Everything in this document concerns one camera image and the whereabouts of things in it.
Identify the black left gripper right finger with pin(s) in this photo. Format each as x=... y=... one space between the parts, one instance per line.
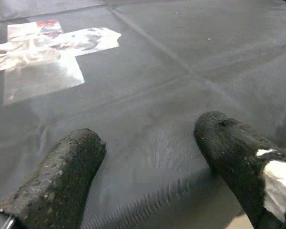
x=236 y=155

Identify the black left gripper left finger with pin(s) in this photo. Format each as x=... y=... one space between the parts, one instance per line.
x=57 y=179

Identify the clear tape cross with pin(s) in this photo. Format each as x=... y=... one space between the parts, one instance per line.
x=43 y=57

